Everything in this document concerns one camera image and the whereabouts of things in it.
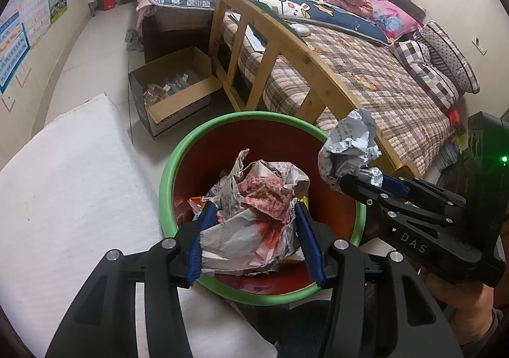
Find pink cartoon pillow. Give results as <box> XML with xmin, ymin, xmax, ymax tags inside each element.
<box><xmin>366</xmin><ymin>0</ymin><xmax>424</xmax><ymax>42</ymax></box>

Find person's right forearm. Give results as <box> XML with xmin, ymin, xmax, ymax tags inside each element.
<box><xmin>455</xmin><ymin>308</ymin><xmax>507</xmax><ymax>348</ymax></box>

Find grey shoes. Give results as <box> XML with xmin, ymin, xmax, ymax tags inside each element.
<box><xmin>125</xmin><ymin>28</ymin><xmax>144</xmax><ymax>53</ymax></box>

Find white flat box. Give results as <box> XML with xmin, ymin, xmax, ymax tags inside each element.
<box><xmin>243</xmin><ymin>24</ymin><xmax>268</xmax><ymax>53</ymax></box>

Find orange snack bag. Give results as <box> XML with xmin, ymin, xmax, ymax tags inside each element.
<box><xmin>185</xmin><ymin>194</ymin><xmax>209</xmax><ymax>221</ymax></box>

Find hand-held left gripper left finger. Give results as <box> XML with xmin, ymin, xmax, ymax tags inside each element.
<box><xmin>45</xmin><ymin>203</ymin><xmax>219</xmax><ymax>358</ymax></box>

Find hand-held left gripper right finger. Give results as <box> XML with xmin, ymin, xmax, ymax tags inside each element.
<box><xmin>293</xmin><ymin>202</ymin><xmax>464</xmax><ymax>358</ymax></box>

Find pile of clear packets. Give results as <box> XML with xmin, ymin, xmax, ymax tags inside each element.
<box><xmin>145</xmin><ymin>72</ymin><xmax>201</xmax><ymax>106</ymax></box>

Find stack of books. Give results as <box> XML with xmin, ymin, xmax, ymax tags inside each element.
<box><xmin>435</xmin><ymin>131</ymin><xmax>468</xmax><ymax>173</ymax></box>

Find white chart wall poster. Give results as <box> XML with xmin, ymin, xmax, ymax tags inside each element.
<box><xmin>10</xmin><ymin>0</ymin><xmax>54</xmax><ymax>50</ymax></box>

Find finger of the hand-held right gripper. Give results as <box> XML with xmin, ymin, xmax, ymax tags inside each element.
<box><xmin>340</xmin><ymin>174</ymin><xmax>451</xmax><ymax>228</ymax></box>
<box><xmin>382</xmin><ymin>176</ymin><xmax>467</xmax><ymax>219</ymax></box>

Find purple checkered pillow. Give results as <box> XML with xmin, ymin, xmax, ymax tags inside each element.
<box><xmin>390</xmin><ymin>39</ymin><xmax>461</xmax><ymax>109</ymax></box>

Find green rimmed red bin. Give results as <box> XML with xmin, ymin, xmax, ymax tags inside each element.
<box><xmin>158</xmin><ymin>110</ymin><xmax>367</xmax><ymax>307</ymax></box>

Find grey dotted pillow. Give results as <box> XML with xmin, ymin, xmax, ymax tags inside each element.
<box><xmin>414</xmin><ymin>21</ymin><xmax>481</xmax><ymax>95</ymax></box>

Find grey paper ball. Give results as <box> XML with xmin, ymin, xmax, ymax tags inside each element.
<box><xmin>317</xmin><ymin>108</ymin><xmax>384</xmax><ymax>195</ymax></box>

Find blue cartoon blanket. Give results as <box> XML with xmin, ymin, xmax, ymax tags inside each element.
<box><xmin>239</xmin><ymin>0</ymin><xmax>392</xmax><ymax>46</ymax></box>

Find newspaper ball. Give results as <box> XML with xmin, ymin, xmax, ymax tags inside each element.
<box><xmin>205</xmin><ymin>148</ymin><xmax>249</xmax><ymax>219</ymax></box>

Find cardboard box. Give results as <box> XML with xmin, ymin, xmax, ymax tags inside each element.
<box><xmin>128</xmin><ymin>46</ymin><xmax>223</xmax><ymax>141</ymax></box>

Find person's right hand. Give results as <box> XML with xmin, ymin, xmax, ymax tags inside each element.
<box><xmin>417</xmin><ymin>262</ymin><xmax>498</xmax><ymax>346</ymax></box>

